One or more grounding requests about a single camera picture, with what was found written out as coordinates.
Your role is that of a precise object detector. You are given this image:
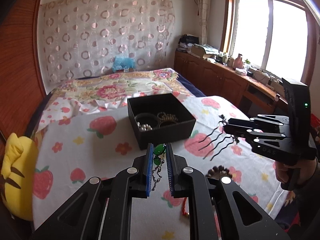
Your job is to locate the floral bed blanket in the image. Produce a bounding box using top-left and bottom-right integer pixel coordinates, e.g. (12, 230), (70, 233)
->
(49, 68), (192, 106)

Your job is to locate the pink circle pattern curtain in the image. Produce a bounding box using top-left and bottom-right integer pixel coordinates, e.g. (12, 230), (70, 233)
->
(39, 0), (175, 83)

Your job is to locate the pale green jade bangle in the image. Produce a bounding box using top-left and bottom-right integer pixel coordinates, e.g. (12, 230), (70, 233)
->
(135, 113), (160, 128)

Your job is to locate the strawberry print white cloth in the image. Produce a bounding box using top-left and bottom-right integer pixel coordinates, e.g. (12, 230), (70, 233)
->
(33, 96), (288, 239)

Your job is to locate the window with wooden frame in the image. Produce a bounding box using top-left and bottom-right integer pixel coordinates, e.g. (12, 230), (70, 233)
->
(220, 0), (316, 85)

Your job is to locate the red braided cord bracelet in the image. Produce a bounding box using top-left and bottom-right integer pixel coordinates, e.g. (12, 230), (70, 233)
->
(180, 196), (190, 218)

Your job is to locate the black square jewelry box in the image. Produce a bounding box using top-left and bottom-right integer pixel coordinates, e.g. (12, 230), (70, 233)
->
(127, 93), (196, 150)

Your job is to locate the blue plush toy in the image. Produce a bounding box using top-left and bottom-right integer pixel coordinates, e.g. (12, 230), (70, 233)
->
(112, 56), (136, 73)

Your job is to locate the dark bag on counter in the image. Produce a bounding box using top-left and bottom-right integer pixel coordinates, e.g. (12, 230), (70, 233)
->
(177, 34), (199, 53)

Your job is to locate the cardboard box on counter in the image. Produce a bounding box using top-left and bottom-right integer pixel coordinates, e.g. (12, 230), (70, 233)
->
(190, 44), (219, 59)

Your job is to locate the green gem chain necklace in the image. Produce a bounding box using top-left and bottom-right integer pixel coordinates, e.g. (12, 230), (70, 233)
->
(150, 143), (168, 192)

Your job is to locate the dark wooden bead bracelet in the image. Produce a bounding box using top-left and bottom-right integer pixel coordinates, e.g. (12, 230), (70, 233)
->
(205, 164), (233, 181)

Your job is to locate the pink bottle on counter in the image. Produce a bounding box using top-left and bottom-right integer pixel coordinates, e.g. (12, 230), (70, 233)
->
(233, 54), (244, 69)

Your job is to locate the black wavy hair fork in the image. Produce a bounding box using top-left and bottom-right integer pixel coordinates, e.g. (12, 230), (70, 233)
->
(198, 114), (240, 161)

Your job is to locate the side window curtain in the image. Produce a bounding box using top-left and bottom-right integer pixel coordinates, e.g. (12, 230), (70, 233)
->
(197, 0), (210, 44)

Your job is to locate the person's right hand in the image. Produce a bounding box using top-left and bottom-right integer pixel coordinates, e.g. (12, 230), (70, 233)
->
(275, 159), (318, 185)

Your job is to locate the wooden side cabinet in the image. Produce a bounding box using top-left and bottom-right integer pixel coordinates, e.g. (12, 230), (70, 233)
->
(174, 51), (288, 117)

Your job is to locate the yellow plush toy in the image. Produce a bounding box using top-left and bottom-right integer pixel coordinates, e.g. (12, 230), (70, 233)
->
(1, 133), (39, 221)

